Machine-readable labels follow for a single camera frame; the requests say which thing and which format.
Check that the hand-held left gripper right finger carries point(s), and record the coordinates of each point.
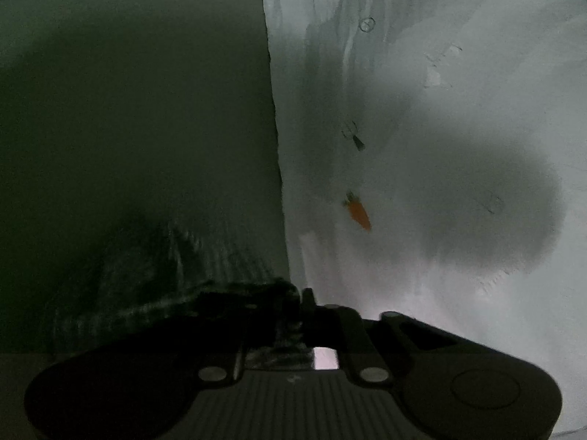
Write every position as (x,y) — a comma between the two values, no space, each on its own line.
(308,302)

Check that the white carrot print bed sheet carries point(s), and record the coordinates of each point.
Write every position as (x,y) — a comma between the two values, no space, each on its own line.
(458,101)

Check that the grey striped knitted sweater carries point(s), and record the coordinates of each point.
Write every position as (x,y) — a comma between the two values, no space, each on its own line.
(137,293)

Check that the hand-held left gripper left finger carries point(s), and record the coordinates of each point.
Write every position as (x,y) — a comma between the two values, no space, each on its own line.
(213,360)

